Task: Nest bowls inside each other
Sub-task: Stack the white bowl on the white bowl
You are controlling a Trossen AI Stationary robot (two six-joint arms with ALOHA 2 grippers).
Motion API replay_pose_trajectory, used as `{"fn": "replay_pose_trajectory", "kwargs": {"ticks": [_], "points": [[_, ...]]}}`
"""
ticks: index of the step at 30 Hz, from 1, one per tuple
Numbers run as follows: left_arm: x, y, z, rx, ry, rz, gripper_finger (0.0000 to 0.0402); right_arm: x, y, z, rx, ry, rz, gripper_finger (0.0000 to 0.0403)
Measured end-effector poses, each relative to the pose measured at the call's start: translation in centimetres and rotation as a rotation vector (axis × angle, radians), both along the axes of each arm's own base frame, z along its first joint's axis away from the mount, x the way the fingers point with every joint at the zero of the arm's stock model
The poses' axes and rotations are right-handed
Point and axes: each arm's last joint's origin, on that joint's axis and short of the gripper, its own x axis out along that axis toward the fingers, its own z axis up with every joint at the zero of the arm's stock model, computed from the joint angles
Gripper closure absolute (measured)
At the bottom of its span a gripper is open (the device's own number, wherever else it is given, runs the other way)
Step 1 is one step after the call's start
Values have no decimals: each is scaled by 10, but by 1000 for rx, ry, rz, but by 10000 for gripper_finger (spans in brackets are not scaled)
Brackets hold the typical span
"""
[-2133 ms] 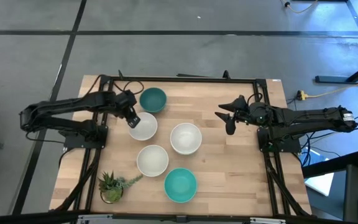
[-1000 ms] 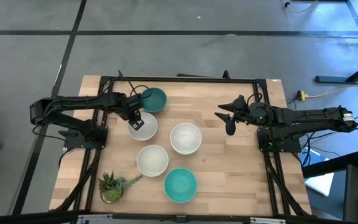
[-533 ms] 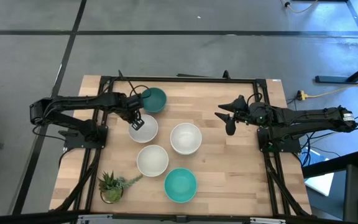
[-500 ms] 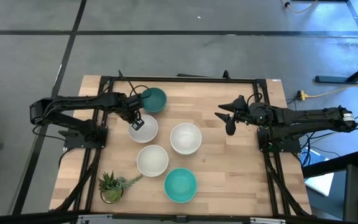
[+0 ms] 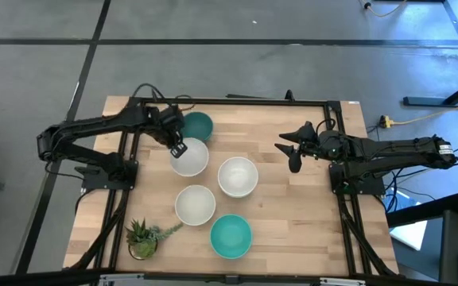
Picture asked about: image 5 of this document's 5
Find black desk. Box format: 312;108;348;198
386;192;458;286

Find teal bowl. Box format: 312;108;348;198
180;110;215;143
209;214;254;261

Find beige cable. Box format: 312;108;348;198
358;0;409;19

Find white bowl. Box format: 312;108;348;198
217;156;260;199
174;184;217;227
169;137;210;178

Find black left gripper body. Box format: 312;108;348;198
155;104;186;146

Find small potted succulent plant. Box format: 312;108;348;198
124;217;184;261

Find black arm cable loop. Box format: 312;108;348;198
132;82;194;112

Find black desk leg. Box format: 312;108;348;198
402;73;458;108

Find white paper sheet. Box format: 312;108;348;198
389;220;429;252

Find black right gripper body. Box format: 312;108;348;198
302;129;352;162

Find blue cable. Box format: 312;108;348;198
383;166;406;214

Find black aluminium table frame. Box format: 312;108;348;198
68;96;402;281

